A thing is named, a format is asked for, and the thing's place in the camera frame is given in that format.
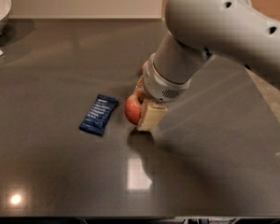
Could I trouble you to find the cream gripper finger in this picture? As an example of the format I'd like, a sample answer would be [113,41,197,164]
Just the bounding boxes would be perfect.
[137,99,168,132]
[134,77,149,99]

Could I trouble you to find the red apple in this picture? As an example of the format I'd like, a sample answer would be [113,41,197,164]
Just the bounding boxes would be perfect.
[124,92,143,125]

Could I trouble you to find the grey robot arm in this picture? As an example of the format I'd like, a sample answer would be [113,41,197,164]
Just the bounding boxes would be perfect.
[125,0,280,131]

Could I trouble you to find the blue rxbar wrapper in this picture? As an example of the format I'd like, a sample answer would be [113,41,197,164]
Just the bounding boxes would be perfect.
[79,94,119,136]

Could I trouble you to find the orange fruit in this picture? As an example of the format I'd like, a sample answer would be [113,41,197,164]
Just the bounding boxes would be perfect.
[142,61,148,72]

